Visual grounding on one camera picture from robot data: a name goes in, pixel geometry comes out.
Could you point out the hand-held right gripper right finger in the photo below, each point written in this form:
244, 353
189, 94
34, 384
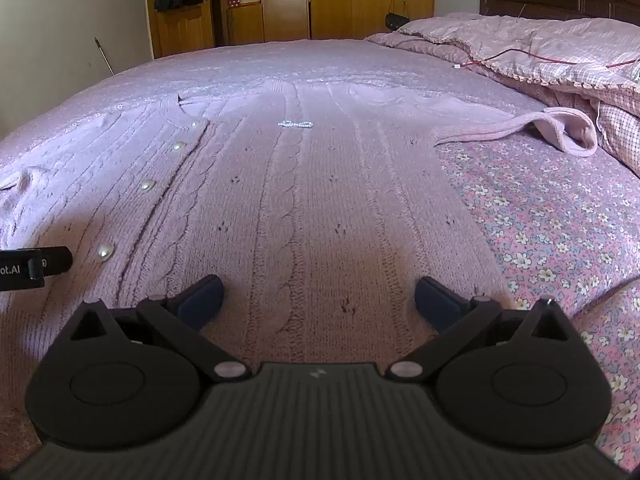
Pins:
436, 305

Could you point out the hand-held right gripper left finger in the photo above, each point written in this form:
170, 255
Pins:
204, 303

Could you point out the thin metal stick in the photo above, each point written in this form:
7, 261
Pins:
104, 57

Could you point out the pink quilt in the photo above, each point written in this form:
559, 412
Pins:
540, 45

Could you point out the black hanging bag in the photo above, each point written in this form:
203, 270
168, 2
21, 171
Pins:
396, 21

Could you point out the wooden wardrobe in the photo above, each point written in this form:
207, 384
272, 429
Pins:
330, 0

